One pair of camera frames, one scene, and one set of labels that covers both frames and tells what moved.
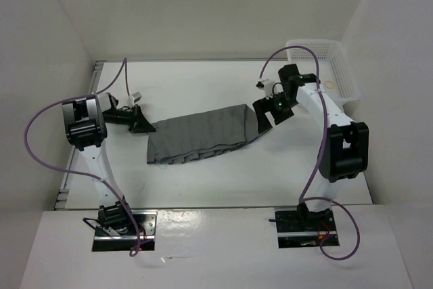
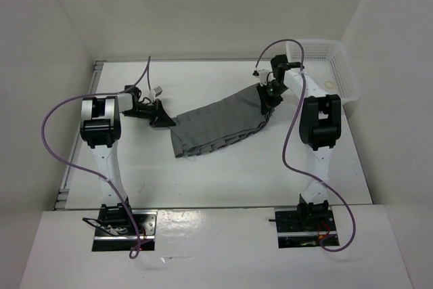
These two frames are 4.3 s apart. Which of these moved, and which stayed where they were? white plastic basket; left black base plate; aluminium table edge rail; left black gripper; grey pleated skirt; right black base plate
Moved: grey pleated skirt; left black gripper
Stayed: left black base plate; white plastic basket; right black base plate; aluminium table edge rail
